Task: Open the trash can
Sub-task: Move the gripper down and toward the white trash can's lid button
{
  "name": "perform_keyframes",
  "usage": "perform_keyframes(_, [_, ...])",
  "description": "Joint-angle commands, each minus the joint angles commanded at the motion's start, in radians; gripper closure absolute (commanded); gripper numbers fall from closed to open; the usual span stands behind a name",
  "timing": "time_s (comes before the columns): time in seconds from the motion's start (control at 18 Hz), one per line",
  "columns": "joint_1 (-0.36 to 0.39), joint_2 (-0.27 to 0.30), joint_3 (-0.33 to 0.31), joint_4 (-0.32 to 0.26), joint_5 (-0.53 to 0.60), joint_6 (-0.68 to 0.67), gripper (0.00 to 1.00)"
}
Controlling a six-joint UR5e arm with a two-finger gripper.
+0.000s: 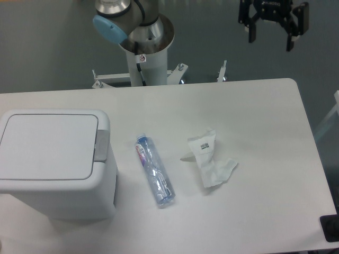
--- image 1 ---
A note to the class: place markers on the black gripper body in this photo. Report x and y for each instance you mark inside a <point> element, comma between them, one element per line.
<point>270,10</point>

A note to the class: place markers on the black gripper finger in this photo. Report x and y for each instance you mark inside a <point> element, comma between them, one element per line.
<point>295,22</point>
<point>245,19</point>

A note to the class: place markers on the grey trash can push button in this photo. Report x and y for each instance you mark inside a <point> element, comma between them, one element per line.
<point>101,146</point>

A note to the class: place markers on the white plastic trash can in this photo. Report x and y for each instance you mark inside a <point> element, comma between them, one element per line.
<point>87,199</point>

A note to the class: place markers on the white trash can lid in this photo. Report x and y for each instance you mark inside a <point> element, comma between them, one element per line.
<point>48,147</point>

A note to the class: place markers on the crumpled white paper wrapper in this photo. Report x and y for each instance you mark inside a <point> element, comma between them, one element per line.
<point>202,149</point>

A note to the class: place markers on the clear plastic water bottle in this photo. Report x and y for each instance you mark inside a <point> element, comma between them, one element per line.
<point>156,174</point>

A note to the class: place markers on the black clamp at table corner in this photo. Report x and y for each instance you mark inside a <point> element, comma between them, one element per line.
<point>329,225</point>

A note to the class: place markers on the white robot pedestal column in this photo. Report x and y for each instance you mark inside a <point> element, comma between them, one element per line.
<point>149,69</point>

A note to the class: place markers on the white pedestal base frame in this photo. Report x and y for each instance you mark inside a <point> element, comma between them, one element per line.
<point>175,76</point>

